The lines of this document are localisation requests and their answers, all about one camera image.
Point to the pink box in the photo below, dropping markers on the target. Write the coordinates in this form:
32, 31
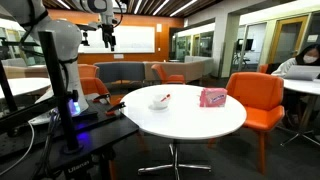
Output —
213, 97

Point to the red marker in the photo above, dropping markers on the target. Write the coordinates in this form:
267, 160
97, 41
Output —
165, 98

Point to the white round table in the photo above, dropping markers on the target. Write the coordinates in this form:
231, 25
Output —
186, 116

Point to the gray laptop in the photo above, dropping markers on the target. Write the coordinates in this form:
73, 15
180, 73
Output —
301, 72

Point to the black frame bar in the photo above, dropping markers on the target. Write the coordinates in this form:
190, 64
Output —
6, 90

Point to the gray sofa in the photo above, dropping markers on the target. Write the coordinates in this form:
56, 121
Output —
120, 71

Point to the white bowl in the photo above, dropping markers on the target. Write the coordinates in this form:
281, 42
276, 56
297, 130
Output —
160, 101

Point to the black breadboard platform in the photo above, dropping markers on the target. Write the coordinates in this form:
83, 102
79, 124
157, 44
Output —
100, 131

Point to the tan sofa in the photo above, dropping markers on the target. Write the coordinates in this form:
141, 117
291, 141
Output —
25, 71

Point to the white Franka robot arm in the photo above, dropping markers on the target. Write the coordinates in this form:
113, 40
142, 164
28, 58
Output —
63, 36

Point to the black vertical post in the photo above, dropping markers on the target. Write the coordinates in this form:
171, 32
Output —
56, 86

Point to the white table with metal base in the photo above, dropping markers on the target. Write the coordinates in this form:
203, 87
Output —
305, 87

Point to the black camera on mount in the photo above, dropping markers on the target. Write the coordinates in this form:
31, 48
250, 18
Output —
86, 38

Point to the black tripod head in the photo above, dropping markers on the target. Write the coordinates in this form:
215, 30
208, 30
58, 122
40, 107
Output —
78, 168

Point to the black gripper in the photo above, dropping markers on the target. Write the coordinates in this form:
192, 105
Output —
108, 31

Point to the person with face mask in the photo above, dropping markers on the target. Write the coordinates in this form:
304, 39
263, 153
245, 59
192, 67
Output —
310, 55

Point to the large orange armchair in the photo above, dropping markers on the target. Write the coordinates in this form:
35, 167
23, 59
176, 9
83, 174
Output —
260, 96

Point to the black monitor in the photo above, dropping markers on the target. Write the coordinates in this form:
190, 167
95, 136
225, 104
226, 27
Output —
248, 44

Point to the orange black clamp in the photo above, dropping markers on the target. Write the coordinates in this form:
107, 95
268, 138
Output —
101, 97
116, 108

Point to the orange chair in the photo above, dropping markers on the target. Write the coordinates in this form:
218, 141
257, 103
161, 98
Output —
93, 86
263, 68
166, 77
87, 70

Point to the wall whiteboard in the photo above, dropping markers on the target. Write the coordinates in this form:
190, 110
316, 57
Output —
135, 39

